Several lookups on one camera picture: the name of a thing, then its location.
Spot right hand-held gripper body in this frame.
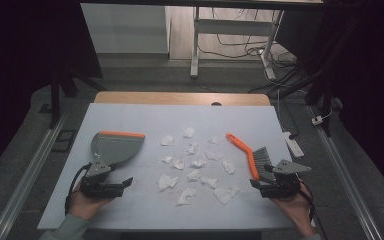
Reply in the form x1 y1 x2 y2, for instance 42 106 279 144
259 159 313 200

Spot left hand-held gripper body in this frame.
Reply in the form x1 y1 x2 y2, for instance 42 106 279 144
80 161 125 200

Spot orange brush with grey bristles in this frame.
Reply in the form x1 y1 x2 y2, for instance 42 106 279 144
225 132 278 184

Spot grey dustpan with orange edge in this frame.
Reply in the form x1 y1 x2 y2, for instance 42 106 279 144
90 130 146 171

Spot white paper scraps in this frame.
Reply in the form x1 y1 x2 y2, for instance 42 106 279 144
156 126 242 207

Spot person's left hand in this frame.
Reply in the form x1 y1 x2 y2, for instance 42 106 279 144
67 185 115 222

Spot person's right hand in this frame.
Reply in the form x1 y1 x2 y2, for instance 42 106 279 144
269 181 317 235

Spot white power strip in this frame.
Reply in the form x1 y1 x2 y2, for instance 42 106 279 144
282 131 305 159

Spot wooden table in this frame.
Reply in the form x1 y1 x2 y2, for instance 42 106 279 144
93 91 272 107

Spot white board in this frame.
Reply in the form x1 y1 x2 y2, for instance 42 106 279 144
37 102 316 231

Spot black metal stand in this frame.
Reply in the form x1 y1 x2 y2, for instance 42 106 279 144
303 66 345 138
38 59 108 130

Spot dark curtain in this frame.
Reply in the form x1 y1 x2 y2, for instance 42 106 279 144
0 0 104 183
313 0 384 204

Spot white cabinet panel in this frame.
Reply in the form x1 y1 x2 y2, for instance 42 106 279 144
80 3 171 55

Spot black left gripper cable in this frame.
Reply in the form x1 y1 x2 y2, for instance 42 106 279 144
64 162 93 216

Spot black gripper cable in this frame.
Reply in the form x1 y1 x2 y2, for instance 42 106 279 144
297 179 330 240
64 162 93 216

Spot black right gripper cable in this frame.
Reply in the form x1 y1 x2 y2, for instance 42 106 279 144
297 179 330 240

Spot black rectangular floor frame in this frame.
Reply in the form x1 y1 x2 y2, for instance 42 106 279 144
51 129 78 154

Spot aluminium rail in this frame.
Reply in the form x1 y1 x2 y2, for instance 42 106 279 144
307 105 384 240
0 113 70 240

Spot tangle of black floor cables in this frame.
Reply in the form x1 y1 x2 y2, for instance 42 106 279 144
198 8 303 96

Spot white desk frame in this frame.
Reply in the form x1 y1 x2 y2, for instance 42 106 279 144
189 6 285 81

